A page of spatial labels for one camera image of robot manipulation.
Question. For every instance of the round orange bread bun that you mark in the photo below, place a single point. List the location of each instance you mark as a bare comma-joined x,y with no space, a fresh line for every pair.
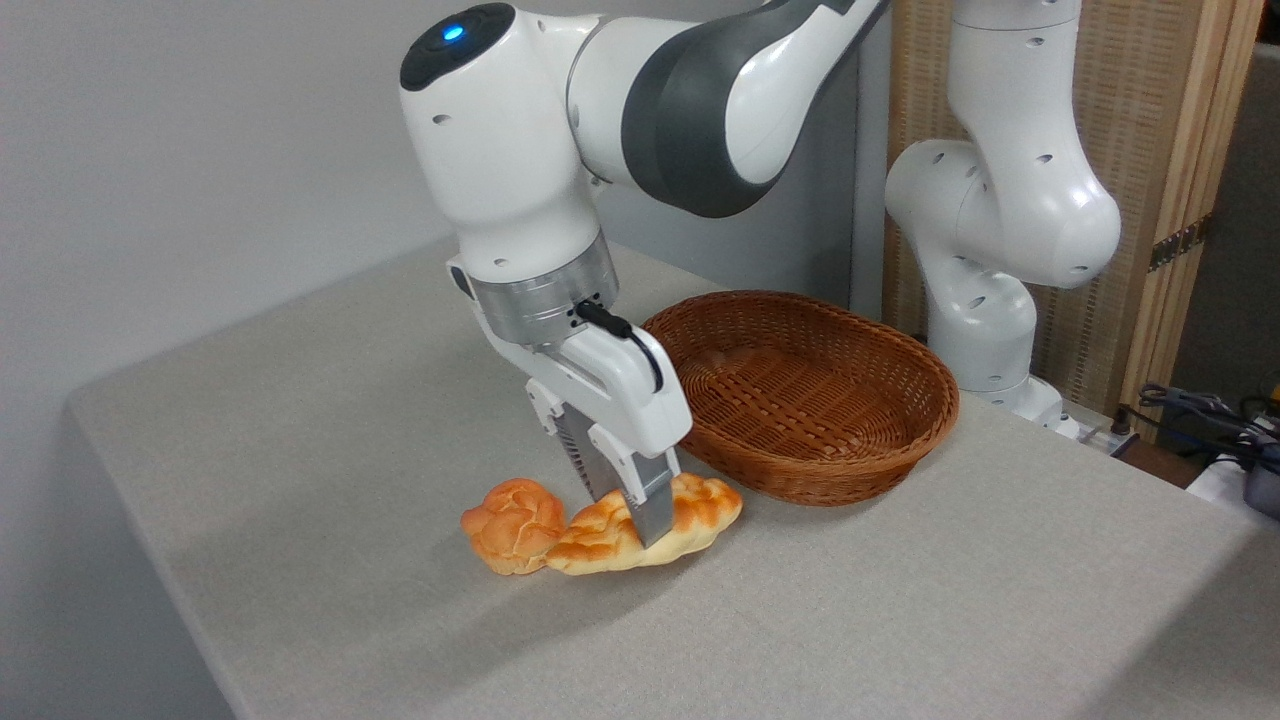
512,528

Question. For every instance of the white power strip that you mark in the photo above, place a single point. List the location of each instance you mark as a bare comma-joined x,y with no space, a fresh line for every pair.
1090,432

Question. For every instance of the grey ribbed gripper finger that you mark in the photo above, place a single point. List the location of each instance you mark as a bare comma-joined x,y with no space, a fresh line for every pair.
590,460
652,505

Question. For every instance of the long braided bread loaf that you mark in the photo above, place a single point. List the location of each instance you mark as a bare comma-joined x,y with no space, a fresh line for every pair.
600,540

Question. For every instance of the metal screen hinge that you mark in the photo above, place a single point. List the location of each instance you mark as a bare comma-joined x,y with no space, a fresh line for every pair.
1180,242

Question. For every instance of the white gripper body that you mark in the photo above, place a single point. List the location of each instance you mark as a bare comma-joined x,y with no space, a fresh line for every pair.
630,395

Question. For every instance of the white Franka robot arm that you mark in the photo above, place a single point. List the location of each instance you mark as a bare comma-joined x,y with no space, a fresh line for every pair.
510,150

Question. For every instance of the brown wicker basket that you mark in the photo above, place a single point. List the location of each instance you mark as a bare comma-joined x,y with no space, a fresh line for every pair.
800,400

